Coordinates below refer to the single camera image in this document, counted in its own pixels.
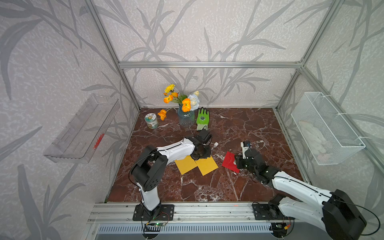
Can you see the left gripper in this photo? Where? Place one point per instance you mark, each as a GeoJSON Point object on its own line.
{"type": "Point", "coordinates": [208, 153]}

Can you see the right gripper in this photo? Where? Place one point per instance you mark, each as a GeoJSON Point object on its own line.
{"type": "Point", "coordinates": [238, 162]}

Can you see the yellow envelope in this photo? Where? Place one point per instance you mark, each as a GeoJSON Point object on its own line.
{"type": "Point", "coordinates": [186, 165]}
{"type": "Point", "coordinates": [206, 165]}

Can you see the red envelope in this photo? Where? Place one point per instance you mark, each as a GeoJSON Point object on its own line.
{"type": "Point", "coordinates": [229, 163]}

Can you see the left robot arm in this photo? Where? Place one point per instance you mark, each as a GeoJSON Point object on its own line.
{"type": "Point", "coordinates": [148, 171]}

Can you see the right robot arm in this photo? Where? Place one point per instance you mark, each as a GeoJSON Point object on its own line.
{"type": "Point", "coordinates": [333, 212]}

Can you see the green work glove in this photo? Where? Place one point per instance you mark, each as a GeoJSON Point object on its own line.
{"type": "Point", "coordinates": [203, 119]}

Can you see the blue glass vase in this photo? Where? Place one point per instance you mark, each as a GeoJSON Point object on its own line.
{"type": "Point", "coordinates": [186, 119]}

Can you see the orange yellow artificial flowers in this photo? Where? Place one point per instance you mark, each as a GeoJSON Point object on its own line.
{"type": "Point", "coordinates": [189, 103]}

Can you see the small printed tin can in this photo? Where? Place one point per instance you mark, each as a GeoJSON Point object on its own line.
{"type": "Point", "coordinates": [151, 120]}

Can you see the white cloth in basket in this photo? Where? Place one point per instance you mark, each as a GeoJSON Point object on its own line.
{"type": "Point", "coordinates": [314, 137]}

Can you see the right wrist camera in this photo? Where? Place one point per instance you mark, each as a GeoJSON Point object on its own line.
{"type": "Point", "coordinates": [245, 145]}

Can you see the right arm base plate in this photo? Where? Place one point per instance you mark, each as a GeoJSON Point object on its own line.
{"type": "Point", "coordinates": [266, 212]}

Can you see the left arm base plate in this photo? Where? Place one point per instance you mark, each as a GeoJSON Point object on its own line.
{"type": "Point", "coordinates": [163, 212]}

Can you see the white wire mesh basket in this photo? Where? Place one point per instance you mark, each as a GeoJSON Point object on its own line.
{"type": "Point", "coordinates": [342, 140]}

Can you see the aluminium front rail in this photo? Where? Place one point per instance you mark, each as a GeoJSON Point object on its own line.
{"type": "Point", "coordinates": [203, 212]}

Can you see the clear plastic wall tray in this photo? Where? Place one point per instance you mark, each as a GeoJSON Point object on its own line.
{"type": "Point", "coordinates": [78, 141]}

